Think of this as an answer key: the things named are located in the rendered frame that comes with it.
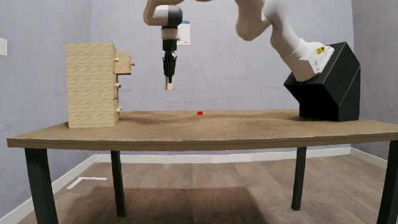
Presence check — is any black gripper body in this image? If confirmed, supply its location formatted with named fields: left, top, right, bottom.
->
left=162, top=39, right=177, bottom=61

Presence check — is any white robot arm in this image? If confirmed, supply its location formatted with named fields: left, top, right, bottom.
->
left=143, top=0, right=334, bottom=82

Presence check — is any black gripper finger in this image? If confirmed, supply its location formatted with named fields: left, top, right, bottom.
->
left=166, top=52, right=177, bottom=90
left=163, top=54, right=168, bottom=87

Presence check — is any light wood chest of drawers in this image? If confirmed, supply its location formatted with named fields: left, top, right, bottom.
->
left=66, top=42, right=118, bottom=128

